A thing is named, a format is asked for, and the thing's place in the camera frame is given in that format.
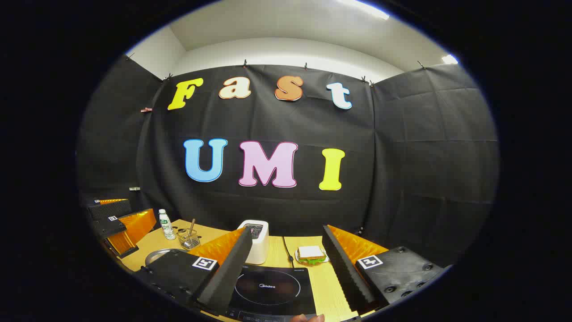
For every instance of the wooden spoon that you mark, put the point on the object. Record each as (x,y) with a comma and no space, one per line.
(192,226)

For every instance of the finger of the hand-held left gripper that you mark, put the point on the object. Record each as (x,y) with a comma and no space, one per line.
(107,228)
(111,210)

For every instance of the white toaster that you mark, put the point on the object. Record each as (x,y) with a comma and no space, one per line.
(261,246)

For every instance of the black backdrop cloth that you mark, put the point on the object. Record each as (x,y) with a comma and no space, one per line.
(402,179)

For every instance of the ceiling light strip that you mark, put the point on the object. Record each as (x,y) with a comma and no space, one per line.
(366,8)

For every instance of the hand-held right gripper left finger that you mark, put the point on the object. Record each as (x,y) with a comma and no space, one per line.
(230,273)

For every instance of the row of black clips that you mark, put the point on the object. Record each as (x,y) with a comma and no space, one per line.
(245,62)

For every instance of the small ceiling light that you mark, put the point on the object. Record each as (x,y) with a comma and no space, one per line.
(449,59)

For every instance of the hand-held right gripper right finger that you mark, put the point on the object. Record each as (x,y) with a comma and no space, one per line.
(346,273)

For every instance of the white drink bottle green label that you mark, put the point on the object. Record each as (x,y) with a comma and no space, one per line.
(166,228)

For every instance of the stainless steel pot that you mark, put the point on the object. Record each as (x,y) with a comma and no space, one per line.
(156,257)

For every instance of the black induction cooktop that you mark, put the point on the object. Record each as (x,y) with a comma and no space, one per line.
(272,286)

